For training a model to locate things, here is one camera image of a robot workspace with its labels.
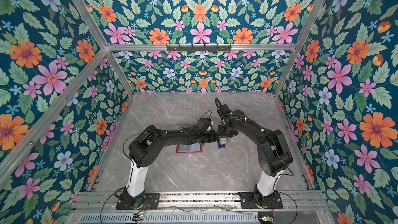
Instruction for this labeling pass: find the white pink VIP card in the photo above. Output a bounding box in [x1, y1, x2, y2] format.
[219, 137, 227, 145]

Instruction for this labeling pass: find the red leather card holder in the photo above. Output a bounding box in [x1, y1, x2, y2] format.
[176, 143, 203, 153]

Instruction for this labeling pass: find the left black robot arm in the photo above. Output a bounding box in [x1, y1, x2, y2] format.
[116, 117, 218, 210]

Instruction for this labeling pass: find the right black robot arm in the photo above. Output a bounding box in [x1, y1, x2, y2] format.
[215, 98, 293, 208]

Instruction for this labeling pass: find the blue card tray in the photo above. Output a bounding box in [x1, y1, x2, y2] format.
[217, 136, 227, 149]

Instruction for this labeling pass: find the black hook rack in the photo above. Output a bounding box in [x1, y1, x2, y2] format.
[166, 44, 232, 52]

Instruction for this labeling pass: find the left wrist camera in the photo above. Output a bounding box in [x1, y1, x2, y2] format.
[198, 118, 214, 132]

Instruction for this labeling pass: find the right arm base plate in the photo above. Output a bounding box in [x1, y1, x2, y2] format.
[238, 192, 283, 209]

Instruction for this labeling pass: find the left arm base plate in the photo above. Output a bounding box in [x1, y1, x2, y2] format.
[116, 192, 160, 210]

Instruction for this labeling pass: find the white vented cable duct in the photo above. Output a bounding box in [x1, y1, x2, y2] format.
[79, 212, 260, 224]

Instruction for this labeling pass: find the aluminium mounting rail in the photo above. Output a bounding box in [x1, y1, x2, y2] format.
[72, 190, 329, 212]

